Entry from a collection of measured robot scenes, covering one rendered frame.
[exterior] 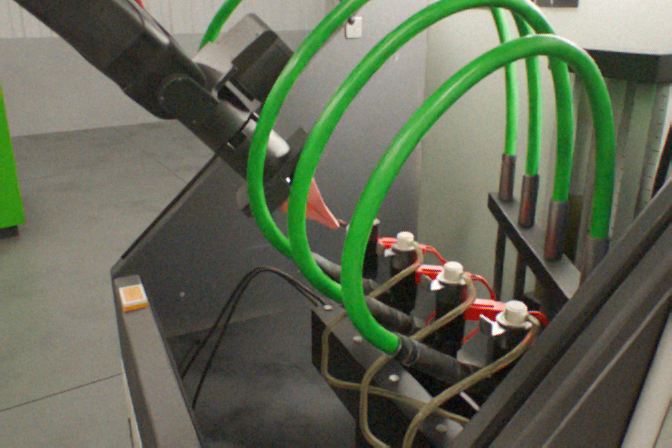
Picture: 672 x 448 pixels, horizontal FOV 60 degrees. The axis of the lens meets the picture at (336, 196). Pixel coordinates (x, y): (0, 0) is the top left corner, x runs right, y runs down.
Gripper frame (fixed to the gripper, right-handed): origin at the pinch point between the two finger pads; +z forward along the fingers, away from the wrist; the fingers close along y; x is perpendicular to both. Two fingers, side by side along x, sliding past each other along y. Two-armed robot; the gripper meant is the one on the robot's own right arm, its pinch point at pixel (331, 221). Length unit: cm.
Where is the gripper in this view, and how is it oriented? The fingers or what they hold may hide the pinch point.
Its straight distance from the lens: 64.1
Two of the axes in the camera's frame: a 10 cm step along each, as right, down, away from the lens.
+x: -2.1, -3.0, 9.3
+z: 6.7, 6.4, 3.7
